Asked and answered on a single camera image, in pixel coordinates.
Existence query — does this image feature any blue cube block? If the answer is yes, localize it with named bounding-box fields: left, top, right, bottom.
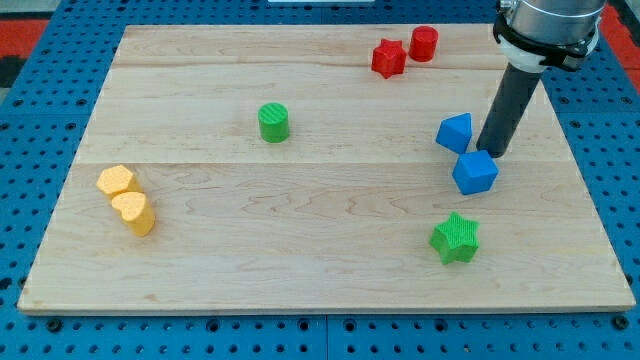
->
left=452, top=150, right=499, bottom=195

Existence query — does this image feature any red cylinder block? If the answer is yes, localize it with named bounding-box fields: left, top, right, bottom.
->
left=409, top=25, right=439, bottom=62

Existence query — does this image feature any green cylinder block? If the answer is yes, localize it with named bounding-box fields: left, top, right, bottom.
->
left=258, top=102, right=289, bottom=143

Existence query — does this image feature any yellow hexagon block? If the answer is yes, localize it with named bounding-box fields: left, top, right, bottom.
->
left=96, top=165, right=142, bottom=200

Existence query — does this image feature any yellow heart block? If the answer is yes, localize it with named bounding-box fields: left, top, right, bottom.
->
left=111, top=192, right=156, bottom=237

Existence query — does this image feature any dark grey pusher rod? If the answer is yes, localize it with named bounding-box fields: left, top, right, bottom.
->
left=476, top=64, right=541, bottom=158

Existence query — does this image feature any red star block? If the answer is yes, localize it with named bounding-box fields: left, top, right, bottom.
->
left=371, top=38, right=407, bottom=79

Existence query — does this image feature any light wooden board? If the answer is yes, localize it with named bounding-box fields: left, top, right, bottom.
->
left=18, top=24, right=635, bottom=316

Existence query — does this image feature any blue triangular block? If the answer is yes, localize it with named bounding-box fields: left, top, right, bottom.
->
left=436, top=113, right=473, bottom=154

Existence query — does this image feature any green star block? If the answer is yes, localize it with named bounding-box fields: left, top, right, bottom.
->
left=429, top=212, right=480, bottom=265

